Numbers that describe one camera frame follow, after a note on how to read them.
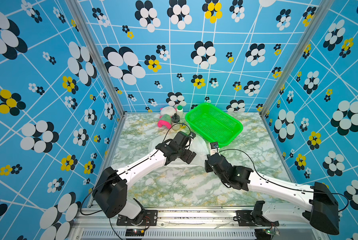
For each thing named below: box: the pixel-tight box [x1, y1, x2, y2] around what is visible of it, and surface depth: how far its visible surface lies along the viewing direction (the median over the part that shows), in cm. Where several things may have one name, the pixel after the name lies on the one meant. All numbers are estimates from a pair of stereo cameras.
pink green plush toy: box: [157, 114, 172, 130], surface depth 110 cm
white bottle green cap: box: [177, 105, 184, 119], surface depth 114 cm
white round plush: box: [160, 106, 177, 117], surface depth 117 cm
